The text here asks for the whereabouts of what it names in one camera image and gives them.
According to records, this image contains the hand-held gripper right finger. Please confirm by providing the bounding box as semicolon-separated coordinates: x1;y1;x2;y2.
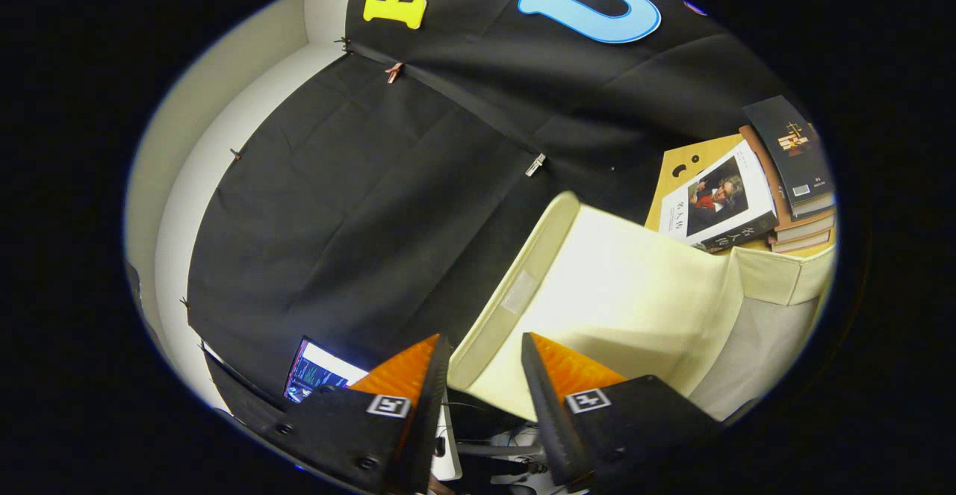
520;332;724;487

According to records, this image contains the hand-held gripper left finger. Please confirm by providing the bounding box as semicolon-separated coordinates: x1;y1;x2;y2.
256;333;453;495

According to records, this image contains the grey fabric storage box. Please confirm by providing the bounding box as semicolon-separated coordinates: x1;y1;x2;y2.
447;191;837;423

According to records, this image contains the laptop with lit screen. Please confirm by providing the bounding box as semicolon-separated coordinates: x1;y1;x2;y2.
282;337;370;405

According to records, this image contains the white portrait cover book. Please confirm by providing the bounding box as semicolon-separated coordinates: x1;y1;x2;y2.
659;140;780;251

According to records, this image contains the dark hardcover book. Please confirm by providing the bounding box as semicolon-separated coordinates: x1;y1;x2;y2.
743;95;836;220

